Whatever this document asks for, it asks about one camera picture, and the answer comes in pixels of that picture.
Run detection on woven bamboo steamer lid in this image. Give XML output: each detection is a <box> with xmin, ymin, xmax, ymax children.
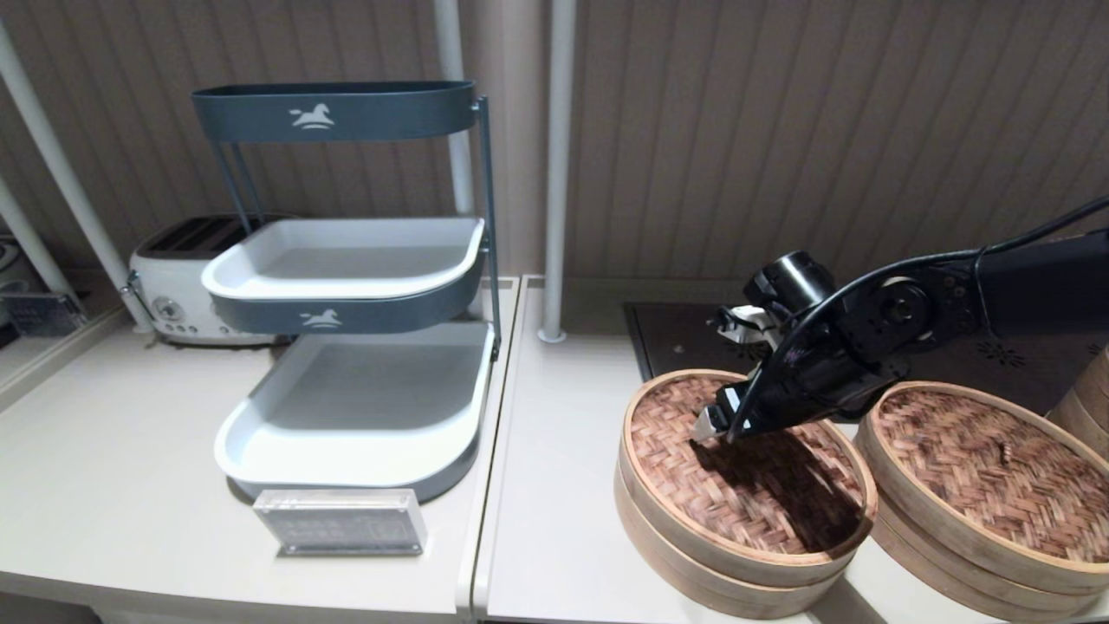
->
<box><xmin>619</xmin><ymin>370</ymin><xmax>878</xmax><ymax>588</ymax></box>

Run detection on bamboo steamer basket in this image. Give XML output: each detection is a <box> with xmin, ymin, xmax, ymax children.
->
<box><xmin>613</xmin><ymin>468</ymin><xmax>854</xmax><ymax>619</ymax></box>
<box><xmin>866</xmin><ymin>498</ymin><xmax>1106</xmax><ymax>623</ymax></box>

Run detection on right bamboo steamer with lid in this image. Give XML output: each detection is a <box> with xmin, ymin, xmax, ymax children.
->
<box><xmin>855</xmin><ymin>381</ymin><xmax>1109</xmax><ymax>595</ymax></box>

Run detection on stacked bamboo steamers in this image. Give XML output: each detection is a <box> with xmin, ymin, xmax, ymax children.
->
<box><xmin>1047</xmin><ymin>345</ymin><xmax>1109</xmax><ymax>460</ymax></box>

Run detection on white upright support pole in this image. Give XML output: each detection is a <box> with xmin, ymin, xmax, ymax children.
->
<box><xmin>537</xmin><ymin>0</ymin><xmax>577</xmax><ymax>343</ymax></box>
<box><xmin>433</xmin><ymin>0</ymin><xmax>486</xmax><ymax>320</ymax></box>

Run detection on clear acrylic warning sign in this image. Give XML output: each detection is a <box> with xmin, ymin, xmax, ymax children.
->
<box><xmin>253</xmin><ymin>488</ymin><xmax>428</xmax><ymax>556</ymax></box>

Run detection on grey three-tier tray rack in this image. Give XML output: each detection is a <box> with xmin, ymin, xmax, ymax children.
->
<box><xmin>191</xmin><ymin>81</ymin><xmax>503</xmax><ymax>504</ymax></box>

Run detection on white retro toaster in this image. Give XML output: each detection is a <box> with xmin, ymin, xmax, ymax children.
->
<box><xmin>128</xmin><ymin>215</ymin><xmax>287</xmax><ymax>348</ymax></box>

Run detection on long slanted white pole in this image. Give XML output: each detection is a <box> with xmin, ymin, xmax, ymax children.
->
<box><xmin>0</xmin><ymin>22</ymin><xmax>155</xmax><ymax>335</ymax></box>

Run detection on short slanted white pole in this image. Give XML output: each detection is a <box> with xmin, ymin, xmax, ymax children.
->
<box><xmin>0</xmin><ymin>178</ymin><xmax>83</xmax><ymax>304</ymax></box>

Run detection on white round appliance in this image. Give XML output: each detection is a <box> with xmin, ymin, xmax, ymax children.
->
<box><xmin>0</xmin><ymin>239</ymin><xmax>36</xmax><ymax>294</ymax></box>

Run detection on right wrist camera assembly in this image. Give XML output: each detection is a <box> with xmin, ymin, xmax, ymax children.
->
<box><xmin>715</xmin><ymin>251</ymin><xmax>839</xmax><ymax>346</ymax></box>

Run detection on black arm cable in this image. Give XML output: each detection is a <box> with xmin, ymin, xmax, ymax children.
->
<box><xmin>728</xmin><ymin>198</ymin><xmax>1109</xmax><ymax>443</ymax></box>

